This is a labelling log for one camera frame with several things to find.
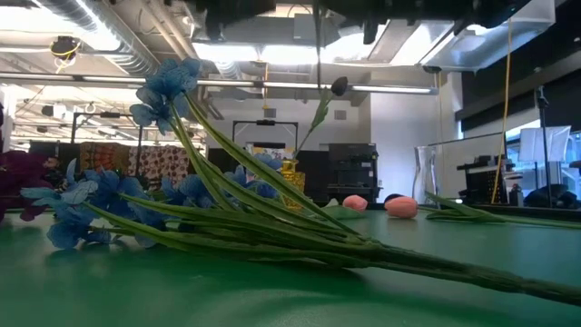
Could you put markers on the black equipment rack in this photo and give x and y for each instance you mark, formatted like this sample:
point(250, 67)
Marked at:
point(485, 181)

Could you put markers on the dark heap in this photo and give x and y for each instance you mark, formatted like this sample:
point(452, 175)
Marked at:
point(551, 197)

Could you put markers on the white floral cloth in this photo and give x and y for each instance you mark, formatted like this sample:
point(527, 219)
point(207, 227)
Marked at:
point(272, 151)

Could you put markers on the black light stand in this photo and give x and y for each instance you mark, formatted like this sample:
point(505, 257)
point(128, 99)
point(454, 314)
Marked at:
point(542, 136)

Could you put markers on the long ceiling light bar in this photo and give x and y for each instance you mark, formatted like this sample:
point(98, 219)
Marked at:
point(113, 79)

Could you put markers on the dark rounded mound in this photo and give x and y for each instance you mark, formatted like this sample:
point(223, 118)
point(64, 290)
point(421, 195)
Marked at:
point(393, 197)

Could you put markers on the yellow glass vase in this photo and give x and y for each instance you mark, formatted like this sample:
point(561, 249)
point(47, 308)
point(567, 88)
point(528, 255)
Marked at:
point(292, 179)

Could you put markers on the clear glass vase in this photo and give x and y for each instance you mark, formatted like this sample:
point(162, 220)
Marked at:
point(424, 175)

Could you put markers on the person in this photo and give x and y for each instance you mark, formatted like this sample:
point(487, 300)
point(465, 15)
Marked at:
point(53, 165)

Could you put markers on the black ceiling device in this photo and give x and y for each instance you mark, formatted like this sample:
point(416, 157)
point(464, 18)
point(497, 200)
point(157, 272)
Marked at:
point(63, 46)

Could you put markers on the silver metal hood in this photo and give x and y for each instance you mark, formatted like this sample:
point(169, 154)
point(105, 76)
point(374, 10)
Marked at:
point(476, 45)

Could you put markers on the white flat panel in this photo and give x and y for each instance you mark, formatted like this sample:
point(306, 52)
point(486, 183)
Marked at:
point(544, 143)

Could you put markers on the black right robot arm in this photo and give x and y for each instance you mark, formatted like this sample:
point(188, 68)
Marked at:
point(431, 9)

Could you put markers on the black artificial tulip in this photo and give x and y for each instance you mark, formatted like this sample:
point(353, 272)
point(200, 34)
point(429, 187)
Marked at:
point(339, 85)

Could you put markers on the pale pink artificial tulip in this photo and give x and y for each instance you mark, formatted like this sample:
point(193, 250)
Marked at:
point(355, 202)
point(401, 207)

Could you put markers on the black gantry frame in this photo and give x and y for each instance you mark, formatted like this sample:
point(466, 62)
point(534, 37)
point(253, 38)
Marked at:
point(109, 114)
point(265, 122)

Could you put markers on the magenta artificial flower bunch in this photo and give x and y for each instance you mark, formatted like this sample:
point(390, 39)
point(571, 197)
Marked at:
point(18, 177)

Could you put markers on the black cabinet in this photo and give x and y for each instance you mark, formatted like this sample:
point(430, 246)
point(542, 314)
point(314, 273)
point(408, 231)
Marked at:
point(354, 172)

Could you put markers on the silver ventilation duct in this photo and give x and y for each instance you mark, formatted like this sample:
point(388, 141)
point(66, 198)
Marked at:
point(113, 41)

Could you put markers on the green table mat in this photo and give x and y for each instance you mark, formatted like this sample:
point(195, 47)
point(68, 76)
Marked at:
point(136, 290)

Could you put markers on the frosted partition panel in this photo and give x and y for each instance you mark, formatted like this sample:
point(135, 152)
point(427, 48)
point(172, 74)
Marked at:
point(467, 154)

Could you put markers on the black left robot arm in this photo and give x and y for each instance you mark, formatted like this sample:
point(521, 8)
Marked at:
point(236, 13)

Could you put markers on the brown dotted cloth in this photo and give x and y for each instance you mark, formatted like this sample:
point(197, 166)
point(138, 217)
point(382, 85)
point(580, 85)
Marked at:
point(159, 159)

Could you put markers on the orange patterned cloth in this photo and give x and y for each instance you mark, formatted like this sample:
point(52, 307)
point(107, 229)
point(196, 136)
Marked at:
point(104, 156)

